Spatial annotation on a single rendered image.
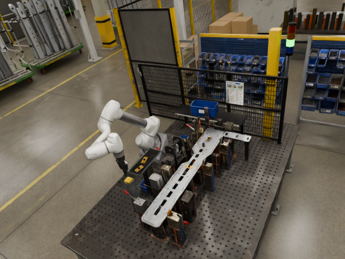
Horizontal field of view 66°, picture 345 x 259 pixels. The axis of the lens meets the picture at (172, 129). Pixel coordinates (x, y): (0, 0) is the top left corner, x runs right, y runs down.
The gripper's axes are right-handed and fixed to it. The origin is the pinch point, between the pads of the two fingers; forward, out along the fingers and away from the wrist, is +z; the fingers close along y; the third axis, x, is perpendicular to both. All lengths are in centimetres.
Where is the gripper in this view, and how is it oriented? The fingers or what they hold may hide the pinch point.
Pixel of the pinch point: (125, 172)
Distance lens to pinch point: 238.9
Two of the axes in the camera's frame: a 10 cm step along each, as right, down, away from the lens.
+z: 1.5, 8.1, 5.7
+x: 5.1, -5.6, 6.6
